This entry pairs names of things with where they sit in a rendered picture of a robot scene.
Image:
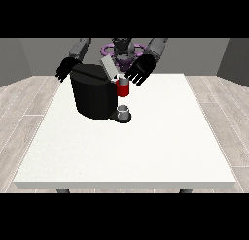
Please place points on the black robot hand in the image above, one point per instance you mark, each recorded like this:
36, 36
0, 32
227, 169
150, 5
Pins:
66, 67
142, 68

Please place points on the dark table leg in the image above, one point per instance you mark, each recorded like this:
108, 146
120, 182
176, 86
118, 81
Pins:
186, 190
63, 190

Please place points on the small grey cup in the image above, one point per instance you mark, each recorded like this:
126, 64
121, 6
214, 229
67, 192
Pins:
123, 111

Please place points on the red pod holder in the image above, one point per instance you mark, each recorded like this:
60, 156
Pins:
123, 89

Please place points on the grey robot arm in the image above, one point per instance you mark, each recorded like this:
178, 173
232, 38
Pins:
156, 48
79, 49

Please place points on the grey robot trunk purple rings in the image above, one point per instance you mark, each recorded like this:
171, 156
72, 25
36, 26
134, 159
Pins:
122, 51

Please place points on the black coffee machine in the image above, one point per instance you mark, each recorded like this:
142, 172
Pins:
92, 95

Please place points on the small grey coffee pod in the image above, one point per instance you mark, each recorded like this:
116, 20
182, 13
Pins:
122, 78

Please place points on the pale grey machine lid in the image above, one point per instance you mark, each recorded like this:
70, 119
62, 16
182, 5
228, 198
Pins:
109, 67

